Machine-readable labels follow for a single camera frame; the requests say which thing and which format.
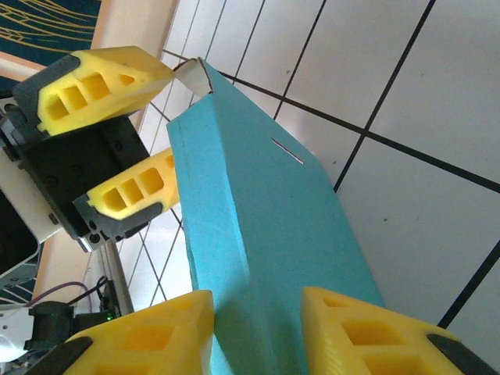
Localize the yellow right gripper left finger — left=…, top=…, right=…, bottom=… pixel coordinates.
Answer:
left=23, top=289, right=215, bottom=375

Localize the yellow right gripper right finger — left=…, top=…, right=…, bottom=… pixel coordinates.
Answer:
left=300, top=287, right=500, bottom=375

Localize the teal paper box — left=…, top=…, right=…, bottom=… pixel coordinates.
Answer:
left=166, top=57, right=386, bottom=375

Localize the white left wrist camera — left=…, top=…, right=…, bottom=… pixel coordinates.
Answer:
left=0, top=150, right=66, bottom=280

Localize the aluminium base frame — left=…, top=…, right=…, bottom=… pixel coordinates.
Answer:
left=84, top=240, right=134, bottom=313

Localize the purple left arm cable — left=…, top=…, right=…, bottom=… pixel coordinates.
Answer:
left=23, top=280, right=95, bottom=313

